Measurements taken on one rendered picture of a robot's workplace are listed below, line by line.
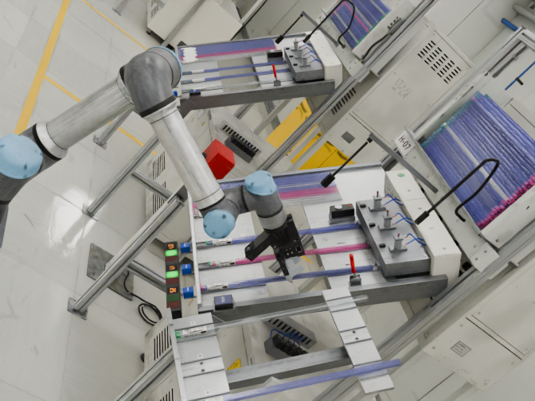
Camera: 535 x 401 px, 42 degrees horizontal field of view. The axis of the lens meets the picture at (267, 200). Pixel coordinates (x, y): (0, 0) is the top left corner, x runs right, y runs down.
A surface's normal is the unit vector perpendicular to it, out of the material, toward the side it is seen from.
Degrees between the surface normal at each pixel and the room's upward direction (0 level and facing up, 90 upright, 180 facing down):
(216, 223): 90
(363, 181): 46
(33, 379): 0
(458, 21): 90
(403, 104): 90
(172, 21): 90
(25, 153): 8
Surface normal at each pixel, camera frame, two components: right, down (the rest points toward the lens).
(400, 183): -0.05, -0.84
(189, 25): 0.14, 0.52
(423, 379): -0.72, -0.52
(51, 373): 0.68, -0.67
